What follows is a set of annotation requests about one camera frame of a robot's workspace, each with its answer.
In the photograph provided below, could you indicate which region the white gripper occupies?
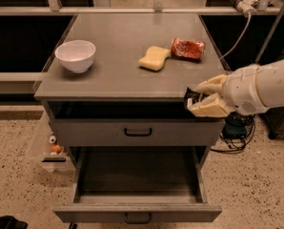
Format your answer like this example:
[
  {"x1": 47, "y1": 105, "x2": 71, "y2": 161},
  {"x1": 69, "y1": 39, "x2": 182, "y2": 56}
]
[{"x1": 189, "y1": 65, "x2": 269, "y2": 117}]

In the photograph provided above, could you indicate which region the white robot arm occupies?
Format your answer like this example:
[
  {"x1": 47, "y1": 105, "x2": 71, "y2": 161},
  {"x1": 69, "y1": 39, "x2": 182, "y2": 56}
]
[{"x1": 187, "y1": 59, "x2": 284, "y2": 117}]

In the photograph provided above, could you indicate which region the grey drawer cabinet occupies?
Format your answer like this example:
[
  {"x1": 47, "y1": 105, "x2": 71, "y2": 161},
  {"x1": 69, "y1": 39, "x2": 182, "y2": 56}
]
[{"x1": 33, "y1": 12, "x2": 238, "y2": 225}]

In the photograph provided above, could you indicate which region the open grey middle drawer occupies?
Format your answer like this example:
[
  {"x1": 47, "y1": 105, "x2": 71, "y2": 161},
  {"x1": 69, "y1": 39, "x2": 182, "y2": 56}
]
[{"x1": 54, "y1": 146, "x2": 222, "y2": 224}]

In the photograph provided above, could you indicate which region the closed grey upper drawer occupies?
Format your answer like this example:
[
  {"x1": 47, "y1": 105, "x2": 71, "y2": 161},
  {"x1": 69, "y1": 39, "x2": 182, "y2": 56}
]
[{"x1": 50, "y1": 119, "x2": 225, "y2": 147}]

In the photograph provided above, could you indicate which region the crushed red soda can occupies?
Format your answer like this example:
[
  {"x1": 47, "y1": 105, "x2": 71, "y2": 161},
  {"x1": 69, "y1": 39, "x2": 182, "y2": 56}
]
[{"x1": 171, "y1": 38, "x2": 206, "y2": 60}]

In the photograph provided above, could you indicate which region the yellow sponge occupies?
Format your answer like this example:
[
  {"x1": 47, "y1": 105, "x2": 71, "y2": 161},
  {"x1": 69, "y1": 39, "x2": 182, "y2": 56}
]
[{"x1": 138, "y1": 46, "x2": 171, "y2": 72}]

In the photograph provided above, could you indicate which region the white power strip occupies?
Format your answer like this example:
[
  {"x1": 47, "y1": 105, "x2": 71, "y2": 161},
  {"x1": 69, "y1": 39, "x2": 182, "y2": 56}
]
[{"x1": 230, "y1": 0, "x2": 257, "y2": 16}]

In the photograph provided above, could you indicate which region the white ceramic bowl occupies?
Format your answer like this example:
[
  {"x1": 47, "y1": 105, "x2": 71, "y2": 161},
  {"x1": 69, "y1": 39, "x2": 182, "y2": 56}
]
[{"x1": 54, "y1": 40, "x2": 96, "y2": 73}]

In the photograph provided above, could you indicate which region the orange toy in bin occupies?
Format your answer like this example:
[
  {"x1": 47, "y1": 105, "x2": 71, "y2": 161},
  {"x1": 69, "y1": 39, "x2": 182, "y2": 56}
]
[{"x1": 51, "y1": 143, "x2": 64, "y2": 155}]

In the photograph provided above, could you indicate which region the clear plastic storage bin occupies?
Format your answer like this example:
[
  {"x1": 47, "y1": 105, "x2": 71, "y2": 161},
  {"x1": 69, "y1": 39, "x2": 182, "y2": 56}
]
[{"x1": 26, "y1": 113, "x2": 75, "y2": 172}]

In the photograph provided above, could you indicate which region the black bag corner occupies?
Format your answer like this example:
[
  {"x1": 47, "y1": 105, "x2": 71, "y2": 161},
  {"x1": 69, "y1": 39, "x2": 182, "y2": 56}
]
[{"x1": 0, "y1": 216, "x2": 28, "y2": 229}]

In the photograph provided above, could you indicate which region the black cable bundle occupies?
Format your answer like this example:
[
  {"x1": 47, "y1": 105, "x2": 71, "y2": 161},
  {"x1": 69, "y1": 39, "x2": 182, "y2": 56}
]
[{"x1": 210, "y1": 112, "x2": 256, "y2": 155}]

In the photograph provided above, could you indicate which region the white power cable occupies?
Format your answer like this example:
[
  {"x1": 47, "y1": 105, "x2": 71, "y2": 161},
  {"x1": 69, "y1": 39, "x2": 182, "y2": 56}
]
[{"x1": 219, "y1": 10, "x2": 253, "y2": 61}]

